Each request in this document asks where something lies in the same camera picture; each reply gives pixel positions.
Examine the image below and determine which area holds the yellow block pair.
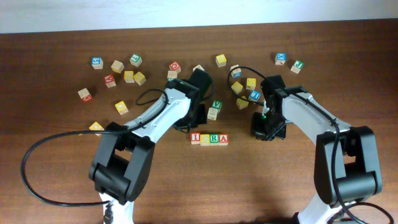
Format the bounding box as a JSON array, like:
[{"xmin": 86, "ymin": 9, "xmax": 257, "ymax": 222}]
[
  {"xmin": 124, "ymin": 70, "xmax": 135, "ymax": 83},
  {"xmin": 133, "ymin": 72, "xmax": 146, "ymax": 86}
]

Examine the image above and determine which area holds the green R block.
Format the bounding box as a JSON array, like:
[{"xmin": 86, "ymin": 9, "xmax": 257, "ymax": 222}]
[{"xmin": 210, "ymin": 134, "xmax": 220, "ymax": 146}]

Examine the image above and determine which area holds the red I block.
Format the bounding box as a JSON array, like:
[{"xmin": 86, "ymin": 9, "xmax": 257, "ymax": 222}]
[{"xmin": 190, "ymin": 133, "xmax": 201, "ymax": 144}]

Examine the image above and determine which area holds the red Q block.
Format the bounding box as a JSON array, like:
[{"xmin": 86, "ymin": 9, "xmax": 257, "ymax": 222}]
[{"xmin": 169, "ymin": 61, "xmax": 181, "ymax": 73}]

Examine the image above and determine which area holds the yellow C block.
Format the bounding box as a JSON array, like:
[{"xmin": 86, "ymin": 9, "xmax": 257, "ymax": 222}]
[{"xmin": 200, "ymin": 134, "xmax": 210, "ymax": 146}]

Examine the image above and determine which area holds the yellow block right pair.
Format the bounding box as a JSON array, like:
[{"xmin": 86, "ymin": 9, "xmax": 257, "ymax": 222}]
[{"xmin": 133, "ymin": 72, "xmax": 146, "ymax": 86}]

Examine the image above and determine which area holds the plain blue-sided block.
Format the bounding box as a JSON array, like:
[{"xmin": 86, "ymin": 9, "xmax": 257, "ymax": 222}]
[
  {"xmin": 230, "ymin": 65, "xmax": 242, "ymax": 78},
  {"xmin": 193, "ymin": 65, "xmax": 205, "ymax": 72}
]

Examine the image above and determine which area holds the blue X block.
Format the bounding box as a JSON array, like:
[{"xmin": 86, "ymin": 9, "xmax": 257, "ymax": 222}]
[{"xmin": 275, "ymin": 52, "xmax": 287, "ymax": 65}]

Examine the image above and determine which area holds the plain red-sided block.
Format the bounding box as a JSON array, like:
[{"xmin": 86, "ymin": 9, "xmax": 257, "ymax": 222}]
[{"xmin": 78, "ymin": 88, "xmax": 93, "ymax": 102}]

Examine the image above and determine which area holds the green V block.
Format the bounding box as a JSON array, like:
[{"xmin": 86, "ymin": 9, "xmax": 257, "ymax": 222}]
[{"xmin": 211, "ymin": 100, "xmax": 223, "ymax": 112}]

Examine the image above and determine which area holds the red Y block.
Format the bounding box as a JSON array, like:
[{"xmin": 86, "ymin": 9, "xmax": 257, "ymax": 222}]
[{"xmin": 104, "ymin": 75, "xmax": 116, "ymax": 88}]

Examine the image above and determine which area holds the yellow block lower right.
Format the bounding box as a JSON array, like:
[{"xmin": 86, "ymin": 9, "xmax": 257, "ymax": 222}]
[{"xmin": 236, "ymin": 96, "xmax": 249, "ymax": 110}]

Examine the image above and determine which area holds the yellow o block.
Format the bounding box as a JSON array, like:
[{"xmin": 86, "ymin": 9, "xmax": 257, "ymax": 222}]
[
  {"xmin": 115, "ymin": 101, "xmax": 129, "ymax": 115},
  {"xmin": 89, "ymin": 121, "xmax": 104, "ymax": 131}
]

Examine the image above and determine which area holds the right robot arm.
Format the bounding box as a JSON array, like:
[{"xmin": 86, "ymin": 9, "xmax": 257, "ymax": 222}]
[{"xmin": 251, "ymin": 75, "xmax": 382, "ymax": 223}]

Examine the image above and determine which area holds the green-sided B block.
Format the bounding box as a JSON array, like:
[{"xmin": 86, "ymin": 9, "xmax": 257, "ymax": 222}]
[{"xmin": 167, "ymin": 70, "xmax": 178, "ymax": 81}]

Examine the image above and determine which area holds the plain wooden block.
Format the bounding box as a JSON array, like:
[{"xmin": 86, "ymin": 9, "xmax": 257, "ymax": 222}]
[{"xmin": 111, "ymin": 60, "xmax": 124, "ymax": 73}]

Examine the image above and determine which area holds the yellow block diamond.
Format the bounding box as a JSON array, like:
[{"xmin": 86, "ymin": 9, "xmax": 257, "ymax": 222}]
[{"xmin": 231, "ymin": 82, "xmax": 243, "ymax": 95}]

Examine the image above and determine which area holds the green J block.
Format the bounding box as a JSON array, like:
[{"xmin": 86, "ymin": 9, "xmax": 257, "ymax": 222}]
[{"xmin": 290, "ymin": 60, "xmax": 304, "ymax": 74}]

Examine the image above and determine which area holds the yellow block right upper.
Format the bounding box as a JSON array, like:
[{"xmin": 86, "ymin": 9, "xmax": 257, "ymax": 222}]
[{"xmin": 246, "ymin": 78, "xmax": 256, "ymax": 90}]

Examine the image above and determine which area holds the blue T block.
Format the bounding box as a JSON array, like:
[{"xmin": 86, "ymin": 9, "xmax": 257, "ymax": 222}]
[{"xmin": 248, "ymin": 90, "xmax": 261, "ymax": 102}]

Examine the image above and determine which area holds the red A block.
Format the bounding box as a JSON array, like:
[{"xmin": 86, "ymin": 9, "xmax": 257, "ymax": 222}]
[{"xmin": 219, "ymin": 134, "xmax": 229, "ymax": 146}]

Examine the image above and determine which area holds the yellow O block lower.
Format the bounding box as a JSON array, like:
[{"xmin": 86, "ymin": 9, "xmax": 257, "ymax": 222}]
[{"xmin": 89, "ymin": 121, "xmax": 104, "ymax": 131}]

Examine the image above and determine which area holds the blue S block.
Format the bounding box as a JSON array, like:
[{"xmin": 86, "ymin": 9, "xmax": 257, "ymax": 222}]
[{"xmin": 91, "ymin": 57, "xmax": 104, "ymax": 70}]

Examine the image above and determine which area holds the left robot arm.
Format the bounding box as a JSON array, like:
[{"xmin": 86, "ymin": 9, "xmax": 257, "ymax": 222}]
[{"xmin": 89, "ymin": 68, "xmax": 214, "ymax": 223}]

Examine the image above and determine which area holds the plain blue-sided block right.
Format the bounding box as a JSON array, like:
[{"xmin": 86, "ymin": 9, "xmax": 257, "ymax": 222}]
[{"xmin": 230, "ymin": 65, "xmax": 242, "ymax": 78}]

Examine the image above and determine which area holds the green L block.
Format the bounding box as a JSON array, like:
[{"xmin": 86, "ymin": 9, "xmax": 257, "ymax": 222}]
[{"xmin": 129, "ymin": 54, "xmax": 142, "ymax": 67}]

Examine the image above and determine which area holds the yellow block left pair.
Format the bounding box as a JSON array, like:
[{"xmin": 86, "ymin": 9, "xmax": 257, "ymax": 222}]
[{"xmin": 124, "ymin": 70, "xmax": 135, "ymax": 83}]

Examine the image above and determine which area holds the yellow block top centre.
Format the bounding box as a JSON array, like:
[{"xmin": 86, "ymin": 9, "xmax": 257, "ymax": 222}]
[{"xmin": 216, "ymin": 54, "xmax": 227, "ymax": 68}]

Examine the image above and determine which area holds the plain block below V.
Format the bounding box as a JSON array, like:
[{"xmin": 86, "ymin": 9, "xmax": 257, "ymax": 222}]
[{"xmin": 207, "ymin": 108, "xmax": 218, "ymax": 120}]

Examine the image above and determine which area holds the yellow O block upper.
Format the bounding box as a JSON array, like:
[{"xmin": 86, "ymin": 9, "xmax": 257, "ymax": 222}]
[{"xmin": 115, "ymin": 101, "xmax": 129, "ymax": 115}]

